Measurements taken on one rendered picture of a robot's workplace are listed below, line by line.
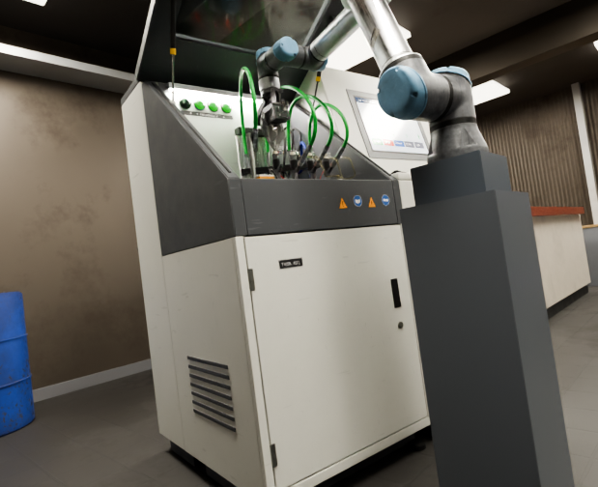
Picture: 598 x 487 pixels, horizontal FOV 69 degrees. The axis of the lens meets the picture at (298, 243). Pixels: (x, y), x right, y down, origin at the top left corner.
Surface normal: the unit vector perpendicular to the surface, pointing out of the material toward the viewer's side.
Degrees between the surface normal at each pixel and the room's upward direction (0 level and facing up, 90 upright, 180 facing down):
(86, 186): 90
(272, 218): 90
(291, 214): 90
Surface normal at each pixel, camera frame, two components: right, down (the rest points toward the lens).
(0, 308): 0.91, -0.14
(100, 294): 0.71, -0.13
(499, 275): -0.69, 0.06
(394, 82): -0.78, 0.20
